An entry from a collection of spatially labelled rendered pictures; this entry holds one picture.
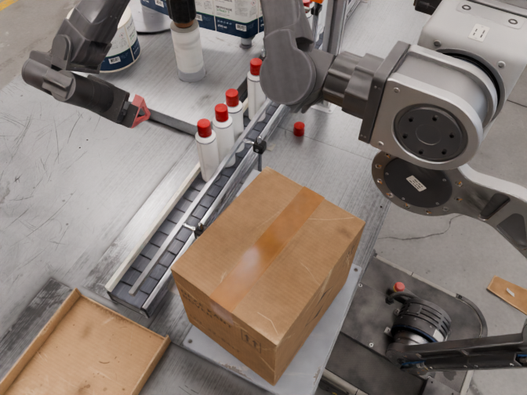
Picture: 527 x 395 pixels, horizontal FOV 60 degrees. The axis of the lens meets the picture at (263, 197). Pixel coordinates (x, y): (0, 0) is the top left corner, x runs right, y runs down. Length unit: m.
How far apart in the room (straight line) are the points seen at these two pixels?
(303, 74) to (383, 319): 1.28
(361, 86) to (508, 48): 0.18
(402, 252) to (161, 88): 1.31
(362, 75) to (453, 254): 1.75
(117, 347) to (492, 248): 1.78
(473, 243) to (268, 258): 1.63
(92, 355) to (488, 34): 0.97
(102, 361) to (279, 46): 0.79
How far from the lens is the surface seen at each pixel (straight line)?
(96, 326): 1.17
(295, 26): 0.67
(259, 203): 0.92
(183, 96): 1.51
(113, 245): 1.26
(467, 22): 0.68
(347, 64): 0.64
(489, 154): 2.77
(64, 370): 1.16
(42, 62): 0.96
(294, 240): 0.87
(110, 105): 0.97
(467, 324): 1.89
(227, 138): 1.20
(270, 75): 0.65
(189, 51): 1.48
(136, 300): 1.12
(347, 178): 1.35
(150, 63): 1.66
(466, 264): 2.30
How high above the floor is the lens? 1.87
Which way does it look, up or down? 54 degrees down
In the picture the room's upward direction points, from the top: straight up
